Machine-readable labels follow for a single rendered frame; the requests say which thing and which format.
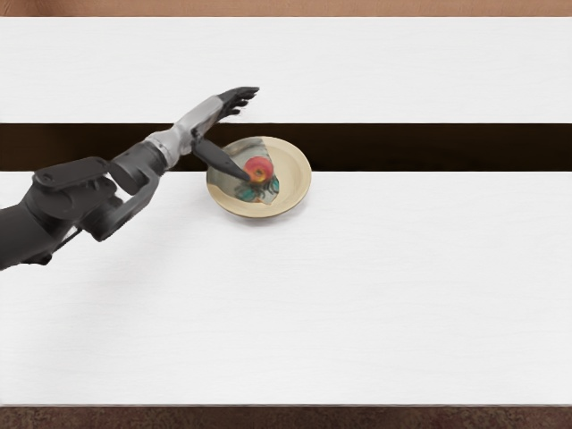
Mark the beige patterned plate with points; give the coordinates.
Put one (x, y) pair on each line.
(290, 179)

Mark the red and yellow fruit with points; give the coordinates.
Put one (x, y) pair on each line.
(260, 170)

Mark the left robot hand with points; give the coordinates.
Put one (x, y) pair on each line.
(196, 117)

